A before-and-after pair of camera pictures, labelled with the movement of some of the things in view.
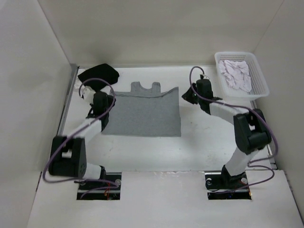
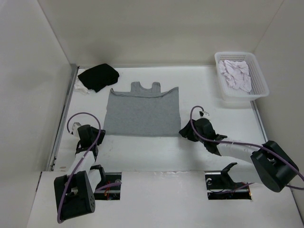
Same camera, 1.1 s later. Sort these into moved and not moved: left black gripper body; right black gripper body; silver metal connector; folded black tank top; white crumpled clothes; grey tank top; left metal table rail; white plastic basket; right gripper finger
Moved: silver metal connector; right black gripper body; left black gripper body; right gripper finger
Not moved: grey tank top; left metal table rail; folded black tank top; white plastic basket; white crumpled clothes
